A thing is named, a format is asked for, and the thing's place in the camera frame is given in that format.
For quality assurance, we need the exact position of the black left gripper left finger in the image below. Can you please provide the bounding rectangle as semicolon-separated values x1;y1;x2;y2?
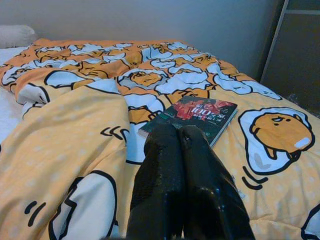
126;123;186;240

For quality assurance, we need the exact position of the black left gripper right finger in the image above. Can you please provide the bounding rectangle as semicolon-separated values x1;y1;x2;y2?
177;124;256;240

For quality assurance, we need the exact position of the dark book with red cover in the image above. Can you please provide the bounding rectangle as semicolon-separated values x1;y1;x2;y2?
137;96;239;149

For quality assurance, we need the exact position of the yellow cartoon egg duvet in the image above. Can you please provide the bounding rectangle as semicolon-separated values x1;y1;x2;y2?
0;37;320;240

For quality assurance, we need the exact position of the white bed mattress sheet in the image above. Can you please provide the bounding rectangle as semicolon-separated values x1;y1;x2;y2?
0;45;35;145

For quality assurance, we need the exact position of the dark wardrobe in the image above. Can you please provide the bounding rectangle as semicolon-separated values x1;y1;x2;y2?
259;0;320;115

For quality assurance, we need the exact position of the cream knot pillow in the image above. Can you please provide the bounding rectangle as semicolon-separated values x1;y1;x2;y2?
0;24;36;49

